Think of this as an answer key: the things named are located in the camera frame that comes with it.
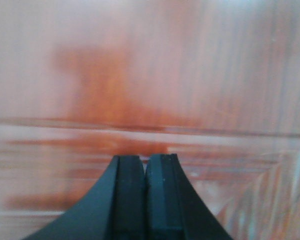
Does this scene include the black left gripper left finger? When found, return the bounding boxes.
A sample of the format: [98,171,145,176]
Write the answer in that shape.
[27,155,146,240]

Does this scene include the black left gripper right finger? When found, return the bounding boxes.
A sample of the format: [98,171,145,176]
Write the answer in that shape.
[145,154,230,240]

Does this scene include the brown wooden door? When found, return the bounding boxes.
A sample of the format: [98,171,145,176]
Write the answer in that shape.
[0,0,300,240]

